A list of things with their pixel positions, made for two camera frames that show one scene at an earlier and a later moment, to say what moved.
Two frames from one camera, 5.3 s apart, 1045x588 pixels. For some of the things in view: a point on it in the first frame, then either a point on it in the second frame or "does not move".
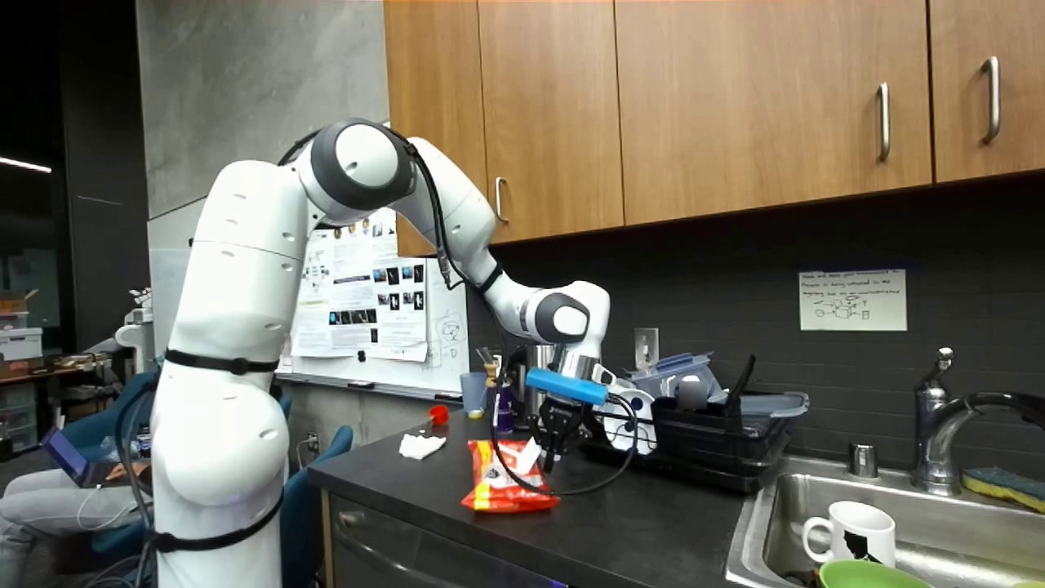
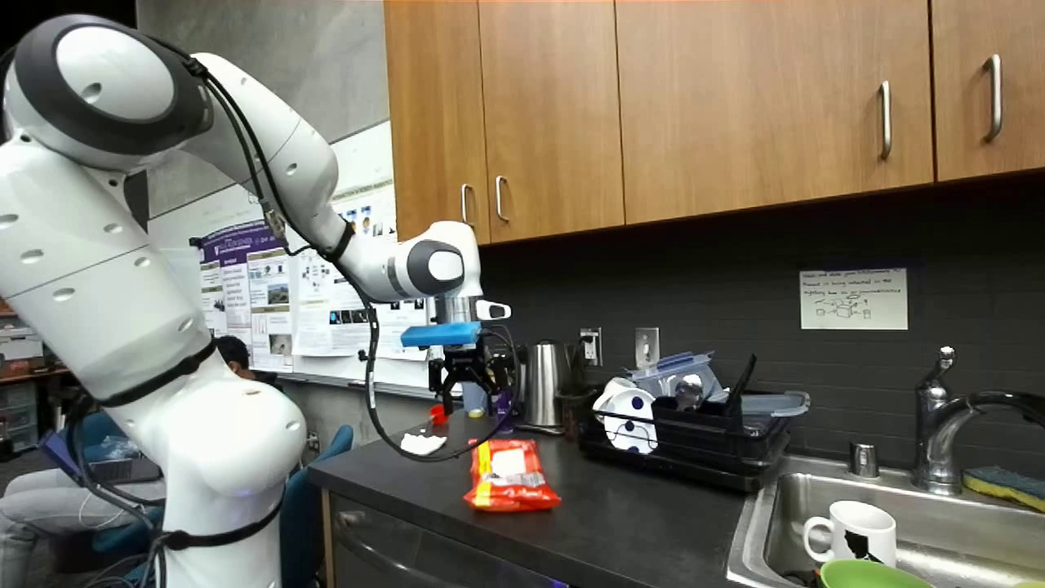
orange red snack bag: (493, 489) does not move
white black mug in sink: (858, 531) does not move
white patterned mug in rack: (628, 423) does not move
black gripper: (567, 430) -> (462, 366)
